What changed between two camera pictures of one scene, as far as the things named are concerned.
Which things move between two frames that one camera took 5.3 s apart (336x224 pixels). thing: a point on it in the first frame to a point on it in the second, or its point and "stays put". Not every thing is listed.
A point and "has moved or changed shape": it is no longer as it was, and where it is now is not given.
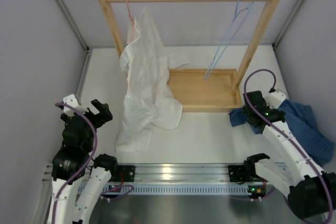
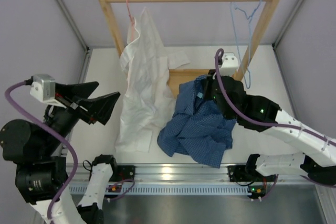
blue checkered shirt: [300, 121] has moved or changed shape
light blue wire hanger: [235, 15] to [231, 3]
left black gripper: [105, 114] to [98, 107]
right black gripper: [245, 109] to [208, 83]
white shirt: [148, 105] stays put
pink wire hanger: [131, 18] stays put
